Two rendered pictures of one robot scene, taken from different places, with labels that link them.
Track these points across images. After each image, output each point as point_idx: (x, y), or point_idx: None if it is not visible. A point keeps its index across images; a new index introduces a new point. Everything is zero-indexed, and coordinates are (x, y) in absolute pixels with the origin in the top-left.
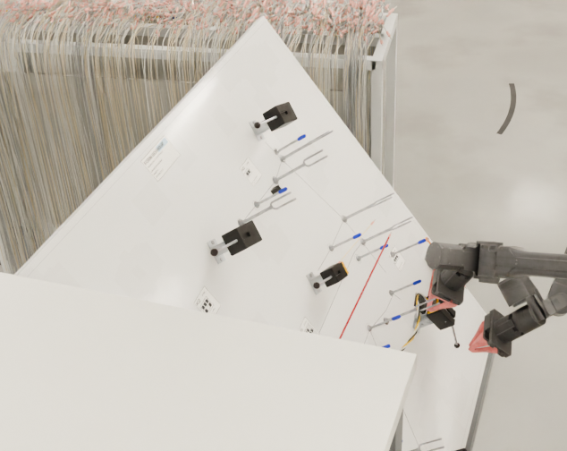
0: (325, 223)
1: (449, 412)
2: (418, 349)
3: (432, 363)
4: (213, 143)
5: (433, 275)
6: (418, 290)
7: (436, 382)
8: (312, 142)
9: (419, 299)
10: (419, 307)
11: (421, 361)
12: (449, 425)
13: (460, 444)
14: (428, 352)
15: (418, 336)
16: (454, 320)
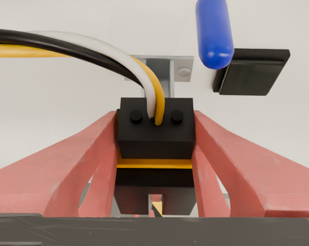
0: None
1: (19, 155)
2: (66, 82)
3: (80, 121)
4: None
5: (251, 218)
6: None
7: (46, 133)
8: None
9: (259, 69)
10: (224, 72)
11: (41, 96)
12: None
13: None
14: (102, 111)
15: (110, 77)
16: (141, 214)
